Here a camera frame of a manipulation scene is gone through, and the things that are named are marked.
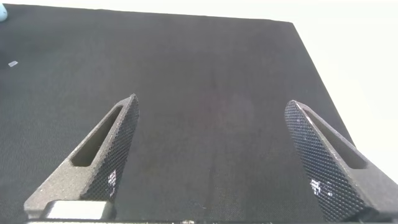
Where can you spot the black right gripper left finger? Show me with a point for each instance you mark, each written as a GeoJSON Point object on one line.
{"type": "Point", "coordinates": [99, 161]}

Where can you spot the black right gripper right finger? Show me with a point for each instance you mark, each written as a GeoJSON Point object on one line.
{"type": "Point", "coordinates": [329, 168]}

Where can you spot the small grey cube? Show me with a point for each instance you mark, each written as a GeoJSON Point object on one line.
{"type": "Point", "coordinates": [13, 63]}

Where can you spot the blue plastic cup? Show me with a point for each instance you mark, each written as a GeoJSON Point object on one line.
{"type": "Point", "coordinates": [2, 14]}

